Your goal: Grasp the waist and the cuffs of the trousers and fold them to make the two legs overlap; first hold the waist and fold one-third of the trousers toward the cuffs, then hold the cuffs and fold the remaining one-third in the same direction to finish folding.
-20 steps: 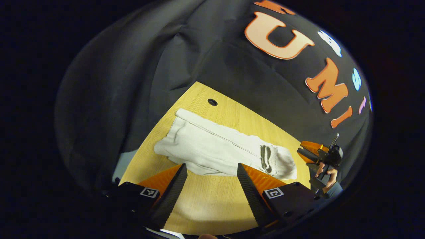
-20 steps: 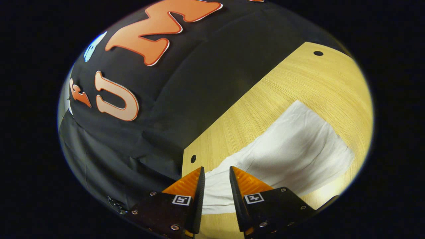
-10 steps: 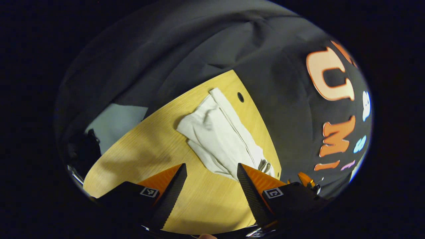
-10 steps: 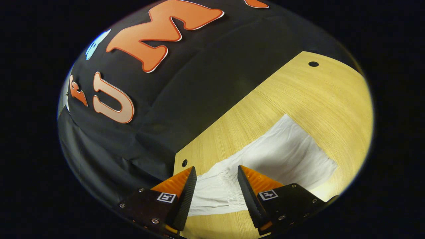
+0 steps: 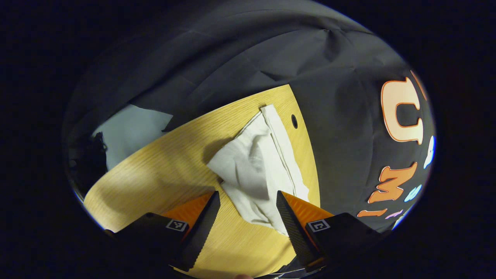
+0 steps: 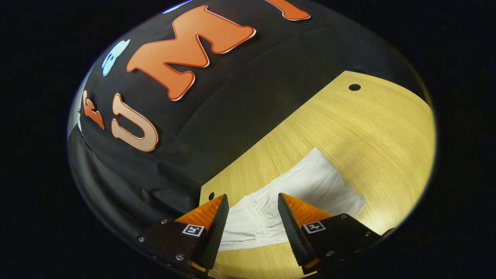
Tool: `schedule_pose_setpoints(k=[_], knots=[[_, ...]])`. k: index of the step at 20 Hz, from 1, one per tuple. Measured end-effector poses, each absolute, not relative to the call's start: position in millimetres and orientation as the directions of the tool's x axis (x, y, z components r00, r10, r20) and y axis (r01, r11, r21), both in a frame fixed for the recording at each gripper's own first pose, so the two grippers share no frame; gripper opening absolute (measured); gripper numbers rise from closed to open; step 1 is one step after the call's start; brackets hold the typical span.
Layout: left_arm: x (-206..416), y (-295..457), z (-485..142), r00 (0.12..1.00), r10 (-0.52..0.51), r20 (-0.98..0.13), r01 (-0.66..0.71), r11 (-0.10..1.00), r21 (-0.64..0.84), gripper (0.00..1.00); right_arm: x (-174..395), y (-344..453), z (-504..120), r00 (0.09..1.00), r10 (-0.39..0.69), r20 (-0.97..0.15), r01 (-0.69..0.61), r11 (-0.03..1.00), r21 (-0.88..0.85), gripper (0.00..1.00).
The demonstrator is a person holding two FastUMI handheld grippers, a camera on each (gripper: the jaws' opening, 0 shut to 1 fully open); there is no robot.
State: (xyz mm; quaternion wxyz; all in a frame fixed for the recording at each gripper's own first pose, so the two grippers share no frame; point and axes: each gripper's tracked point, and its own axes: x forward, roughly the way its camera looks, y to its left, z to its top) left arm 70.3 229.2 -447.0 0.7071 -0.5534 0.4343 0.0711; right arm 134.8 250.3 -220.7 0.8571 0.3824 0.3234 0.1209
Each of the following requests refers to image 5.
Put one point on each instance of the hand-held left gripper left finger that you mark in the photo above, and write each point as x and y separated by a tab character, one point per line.
203	228

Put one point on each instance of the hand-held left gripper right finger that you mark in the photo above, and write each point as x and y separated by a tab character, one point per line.
294	232

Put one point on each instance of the black backdrop cloth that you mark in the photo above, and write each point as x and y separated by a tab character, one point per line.
341	116

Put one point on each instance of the dark bulky object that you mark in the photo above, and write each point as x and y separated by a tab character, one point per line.
89	162

